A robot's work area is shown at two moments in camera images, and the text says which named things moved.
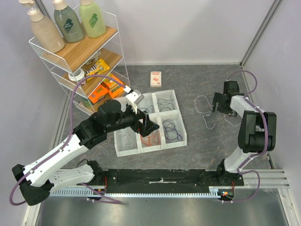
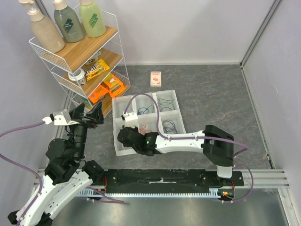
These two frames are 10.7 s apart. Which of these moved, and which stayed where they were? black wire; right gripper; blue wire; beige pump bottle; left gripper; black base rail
Moved: right gripper; left gripper
Stayed: beige pump bottle; black base rail; blue wire; black wire
